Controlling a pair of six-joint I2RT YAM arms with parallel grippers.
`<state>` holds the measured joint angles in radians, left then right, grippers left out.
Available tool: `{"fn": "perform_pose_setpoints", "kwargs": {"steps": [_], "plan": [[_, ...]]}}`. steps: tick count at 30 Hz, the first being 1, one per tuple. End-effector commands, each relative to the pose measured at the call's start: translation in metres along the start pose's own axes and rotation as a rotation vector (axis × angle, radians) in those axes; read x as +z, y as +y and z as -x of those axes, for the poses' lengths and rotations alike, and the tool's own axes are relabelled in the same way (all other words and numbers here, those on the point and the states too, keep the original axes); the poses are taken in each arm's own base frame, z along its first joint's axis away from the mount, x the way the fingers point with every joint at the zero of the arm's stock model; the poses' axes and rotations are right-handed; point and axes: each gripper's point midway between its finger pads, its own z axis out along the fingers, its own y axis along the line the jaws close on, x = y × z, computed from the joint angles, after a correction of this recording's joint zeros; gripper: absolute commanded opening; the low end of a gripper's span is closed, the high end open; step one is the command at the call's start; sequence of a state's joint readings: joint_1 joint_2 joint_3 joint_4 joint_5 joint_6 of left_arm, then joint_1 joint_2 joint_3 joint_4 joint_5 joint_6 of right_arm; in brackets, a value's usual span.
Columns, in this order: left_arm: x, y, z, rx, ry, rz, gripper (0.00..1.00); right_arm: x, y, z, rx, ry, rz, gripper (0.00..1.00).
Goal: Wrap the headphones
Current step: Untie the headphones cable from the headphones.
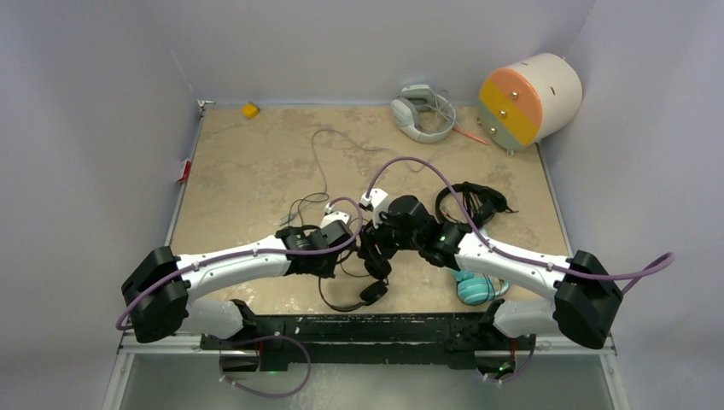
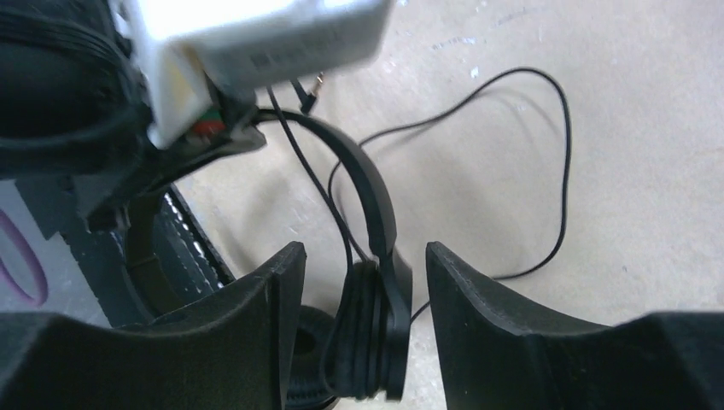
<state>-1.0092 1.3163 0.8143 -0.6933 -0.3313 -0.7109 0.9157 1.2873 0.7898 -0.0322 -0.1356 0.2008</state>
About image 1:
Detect black headset with microphone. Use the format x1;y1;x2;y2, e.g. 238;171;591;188
435;182;517;228

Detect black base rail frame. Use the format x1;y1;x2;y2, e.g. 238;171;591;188
117;307;615;375

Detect orange pen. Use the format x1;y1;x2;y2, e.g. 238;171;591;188
452;126;489;145

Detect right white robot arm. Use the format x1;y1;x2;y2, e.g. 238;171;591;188
359;189;623;349

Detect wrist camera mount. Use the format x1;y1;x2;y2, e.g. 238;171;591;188
359;189;391;227
319;204;352;228

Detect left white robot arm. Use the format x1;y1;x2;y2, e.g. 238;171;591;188
116;220;355;349

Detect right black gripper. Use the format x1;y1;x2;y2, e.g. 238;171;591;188
359;206;422;267

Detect small yellow block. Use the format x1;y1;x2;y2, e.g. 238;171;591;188
240;102;260;119

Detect white grey headphones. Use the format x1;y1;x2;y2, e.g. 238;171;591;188
390;85;457;144

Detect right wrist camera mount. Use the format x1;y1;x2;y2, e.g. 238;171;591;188
359;189;391;227

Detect teal cat-ear headphones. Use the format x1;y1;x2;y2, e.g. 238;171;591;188
452;271;511;306

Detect red tag on wall edge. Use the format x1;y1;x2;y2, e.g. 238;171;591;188
176;159;192;184

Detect round pastel drawer box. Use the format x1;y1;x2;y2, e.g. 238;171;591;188
477;53;583;153

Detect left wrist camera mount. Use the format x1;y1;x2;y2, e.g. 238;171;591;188
319;204;352;228

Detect grey headphone cable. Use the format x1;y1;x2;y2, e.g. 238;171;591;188
277;128;453;227

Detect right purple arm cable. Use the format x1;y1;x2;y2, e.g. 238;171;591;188
365;156;676;386

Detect black over-ear headphones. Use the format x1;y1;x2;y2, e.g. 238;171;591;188
283;192;393;313

